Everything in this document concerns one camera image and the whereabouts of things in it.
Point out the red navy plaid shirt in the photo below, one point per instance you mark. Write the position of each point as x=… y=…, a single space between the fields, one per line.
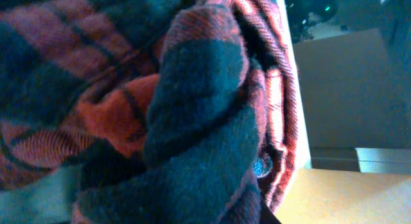
x=179 y=111

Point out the clear plastic storage container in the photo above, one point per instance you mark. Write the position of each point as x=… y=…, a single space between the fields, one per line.
x=303 y=157

